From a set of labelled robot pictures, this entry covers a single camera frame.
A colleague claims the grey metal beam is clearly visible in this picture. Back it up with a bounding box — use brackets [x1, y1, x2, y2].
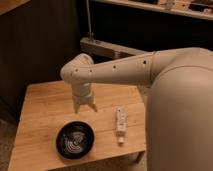
[80, 37, 144, 59]

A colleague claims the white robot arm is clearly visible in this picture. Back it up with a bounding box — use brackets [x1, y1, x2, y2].
[60, 47, 213, 171]

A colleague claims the white plastic bottle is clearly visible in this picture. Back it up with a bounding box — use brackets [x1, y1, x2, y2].
[116, 107, 127, 145]

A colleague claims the wooden table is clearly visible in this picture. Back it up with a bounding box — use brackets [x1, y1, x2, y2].
[8, 81, 146, 171]

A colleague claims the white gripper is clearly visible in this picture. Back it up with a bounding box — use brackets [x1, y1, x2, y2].
[72, 83, 98, 113]

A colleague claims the wooden shelf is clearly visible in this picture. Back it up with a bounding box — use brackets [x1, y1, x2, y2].
[93, 0, 213, 21]

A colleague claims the black ceramic bowl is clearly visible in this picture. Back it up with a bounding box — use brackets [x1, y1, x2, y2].
[56, 121, 95, 159]

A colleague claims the metal vertical pole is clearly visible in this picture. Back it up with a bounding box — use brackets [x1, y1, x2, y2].
[86, 0, 94, 41]

